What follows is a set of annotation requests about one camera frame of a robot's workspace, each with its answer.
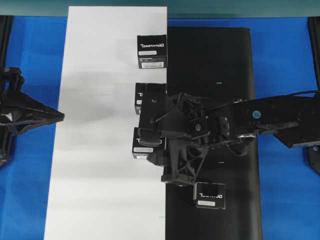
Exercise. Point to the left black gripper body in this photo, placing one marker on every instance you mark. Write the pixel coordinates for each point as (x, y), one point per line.
(19, 112)

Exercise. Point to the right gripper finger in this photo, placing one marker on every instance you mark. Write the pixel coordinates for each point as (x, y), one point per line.
(148, 138)

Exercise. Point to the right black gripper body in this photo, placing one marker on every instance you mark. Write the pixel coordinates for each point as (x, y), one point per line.
(183, 154)

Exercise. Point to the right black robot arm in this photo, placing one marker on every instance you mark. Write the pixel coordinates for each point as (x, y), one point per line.
(294, 119)

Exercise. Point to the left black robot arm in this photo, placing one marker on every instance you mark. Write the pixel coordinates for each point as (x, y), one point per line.
(6, 138)

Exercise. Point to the white base board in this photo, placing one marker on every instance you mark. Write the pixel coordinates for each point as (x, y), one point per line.
(100, 140)

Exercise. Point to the black base board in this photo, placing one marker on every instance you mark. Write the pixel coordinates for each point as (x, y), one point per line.
(215, 62)

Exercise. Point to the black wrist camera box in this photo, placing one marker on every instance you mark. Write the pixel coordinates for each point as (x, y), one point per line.
(152, 116)

